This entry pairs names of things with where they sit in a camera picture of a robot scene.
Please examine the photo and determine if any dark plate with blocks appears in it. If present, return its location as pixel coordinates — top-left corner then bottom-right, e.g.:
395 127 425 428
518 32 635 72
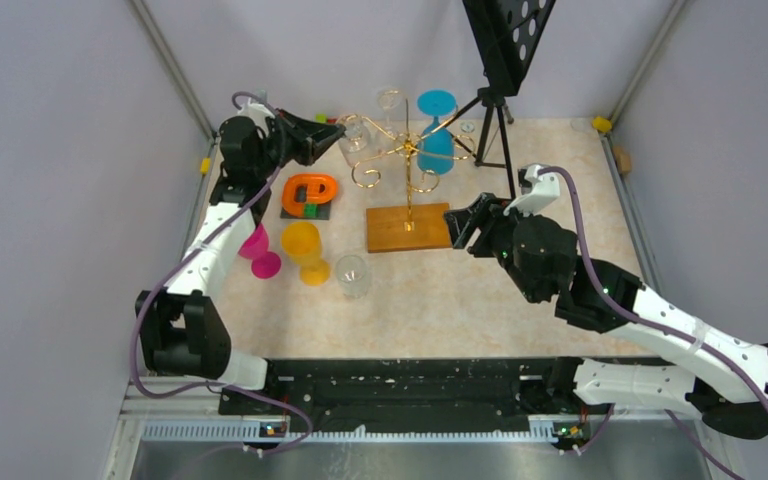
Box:
280 201 333 221

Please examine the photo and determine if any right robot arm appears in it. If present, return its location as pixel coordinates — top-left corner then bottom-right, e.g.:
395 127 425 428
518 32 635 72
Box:
443 193 768 440

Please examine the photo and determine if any gold wine glass rack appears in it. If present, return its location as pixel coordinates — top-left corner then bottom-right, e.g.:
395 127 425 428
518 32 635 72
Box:
350 102 474 254

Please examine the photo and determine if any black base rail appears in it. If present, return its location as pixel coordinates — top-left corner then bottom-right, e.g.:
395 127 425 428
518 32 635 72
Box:
218 357 608 434

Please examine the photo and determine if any black music stand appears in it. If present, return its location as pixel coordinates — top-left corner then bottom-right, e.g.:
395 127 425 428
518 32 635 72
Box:
443 0 556 196

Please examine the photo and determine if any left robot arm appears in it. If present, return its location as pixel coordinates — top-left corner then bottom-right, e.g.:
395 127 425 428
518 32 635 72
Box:
135 109 345 414

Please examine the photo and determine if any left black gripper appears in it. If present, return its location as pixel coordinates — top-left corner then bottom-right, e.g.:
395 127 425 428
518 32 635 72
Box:
252 107 344 178

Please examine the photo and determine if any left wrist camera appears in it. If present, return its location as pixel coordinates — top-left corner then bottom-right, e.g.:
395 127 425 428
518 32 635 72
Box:
240 90 274 123

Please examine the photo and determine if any orange tape dispenser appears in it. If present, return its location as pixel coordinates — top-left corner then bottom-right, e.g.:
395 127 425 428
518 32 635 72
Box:
281 173 339 207

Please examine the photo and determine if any yellow corner clamp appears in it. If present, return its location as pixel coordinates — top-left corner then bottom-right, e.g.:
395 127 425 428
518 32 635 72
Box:
591 116 613 134

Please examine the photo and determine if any yellow wine glass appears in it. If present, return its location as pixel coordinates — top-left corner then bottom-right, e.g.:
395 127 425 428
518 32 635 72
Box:
281 221 330 286

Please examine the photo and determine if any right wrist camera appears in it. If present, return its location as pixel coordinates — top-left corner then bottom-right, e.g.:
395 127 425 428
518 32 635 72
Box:
503 164 560 216

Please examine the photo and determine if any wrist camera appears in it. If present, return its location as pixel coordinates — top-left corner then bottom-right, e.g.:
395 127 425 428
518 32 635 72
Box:
240 90 274 123
503 164 560 216

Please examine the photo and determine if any clear wine glass back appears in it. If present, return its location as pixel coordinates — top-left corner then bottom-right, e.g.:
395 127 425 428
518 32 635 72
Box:
376 87 405 134

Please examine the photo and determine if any blue wine glass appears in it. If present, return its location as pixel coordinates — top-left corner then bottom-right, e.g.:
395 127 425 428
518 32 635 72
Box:
417 89 457 175

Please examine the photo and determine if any clear wine glass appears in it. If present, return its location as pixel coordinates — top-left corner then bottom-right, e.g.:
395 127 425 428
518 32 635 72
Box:
376 87 405 134
335 255 371 299
337 114 373 167

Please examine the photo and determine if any clear wine glass front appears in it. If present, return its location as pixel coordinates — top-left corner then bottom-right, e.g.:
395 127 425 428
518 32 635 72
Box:
335 255 371 299

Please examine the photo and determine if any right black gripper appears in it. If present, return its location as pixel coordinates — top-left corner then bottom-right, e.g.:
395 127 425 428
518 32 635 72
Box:
444 192 544 304

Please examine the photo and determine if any pink wine glass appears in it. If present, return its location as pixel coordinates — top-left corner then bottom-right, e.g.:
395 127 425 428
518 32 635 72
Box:
238 225 282 280

